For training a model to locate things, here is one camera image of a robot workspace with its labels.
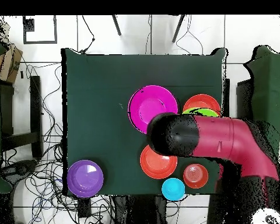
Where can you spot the large pink bowl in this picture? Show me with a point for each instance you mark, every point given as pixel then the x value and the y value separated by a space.
pixel 144 105

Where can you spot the wide orange bowl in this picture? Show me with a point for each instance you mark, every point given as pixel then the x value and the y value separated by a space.
pixel 201 100
pixel 156 165

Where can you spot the green bowl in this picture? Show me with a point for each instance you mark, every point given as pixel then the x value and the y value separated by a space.
pixel 200 112

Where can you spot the small blue bowl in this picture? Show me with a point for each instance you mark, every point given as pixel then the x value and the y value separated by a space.
pixel 173 189

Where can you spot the purple bowl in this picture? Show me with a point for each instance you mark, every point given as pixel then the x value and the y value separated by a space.
pixel 85 179

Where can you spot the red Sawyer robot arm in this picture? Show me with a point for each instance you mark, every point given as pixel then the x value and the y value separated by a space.
pixel 224 140

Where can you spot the dark green tablecloth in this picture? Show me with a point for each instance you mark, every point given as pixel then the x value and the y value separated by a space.
pixel 95 105

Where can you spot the small deep orange bowl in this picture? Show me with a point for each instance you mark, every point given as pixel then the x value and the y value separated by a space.
pixel 196 176

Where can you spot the black power box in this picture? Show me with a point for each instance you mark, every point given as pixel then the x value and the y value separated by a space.
pixel 84 207

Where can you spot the cardboard box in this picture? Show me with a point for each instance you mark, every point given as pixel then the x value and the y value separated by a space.
pixel 10 63

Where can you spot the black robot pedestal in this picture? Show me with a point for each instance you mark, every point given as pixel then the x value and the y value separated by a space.
pixel 140 210

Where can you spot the black camera tripod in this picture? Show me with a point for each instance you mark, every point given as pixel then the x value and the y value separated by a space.
pixel 117 28

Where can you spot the black stand frame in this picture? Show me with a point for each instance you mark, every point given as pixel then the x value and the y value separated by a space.
pixel 36 105
pixel 243 100

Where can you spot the grey pedestal leg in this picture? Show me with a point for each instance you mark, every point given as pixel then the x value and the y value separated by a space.
pixel 18 169

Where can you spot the black square floor frame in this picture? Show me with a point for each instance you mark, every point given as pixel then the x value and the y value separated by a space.
pixel 29 24

